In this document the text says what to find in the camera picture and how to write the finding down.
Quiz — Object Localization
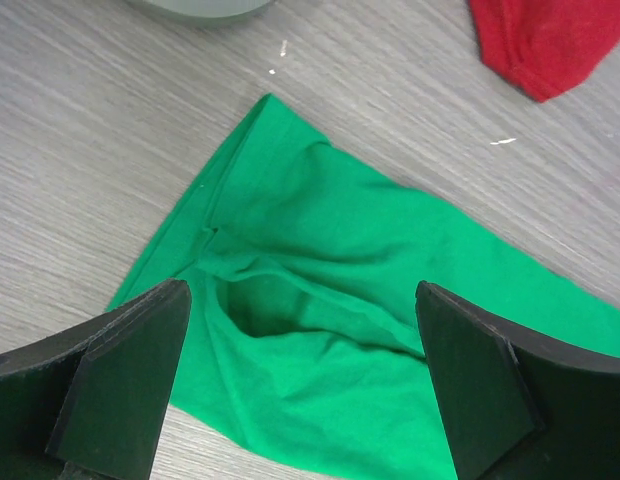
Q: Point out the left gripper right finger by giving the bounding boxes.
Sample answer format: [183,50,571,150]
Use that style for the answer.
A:
[416,281,620,479]

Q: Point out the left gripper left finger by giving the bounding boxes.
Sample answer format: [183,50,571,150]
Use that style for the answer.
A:
[0,280,191,479]

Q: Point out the green t shirt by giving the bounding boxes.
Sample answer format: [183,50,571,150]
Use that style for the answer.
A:
[111,94,620,479]

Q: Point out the red folded t shirt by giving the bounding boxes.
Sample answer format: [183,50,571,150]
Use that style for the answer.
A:
[468,0,620,103]

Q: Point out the grey plastic tray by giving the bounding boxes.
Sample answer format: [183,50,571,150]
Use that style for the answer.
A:
[130,0,272,27]

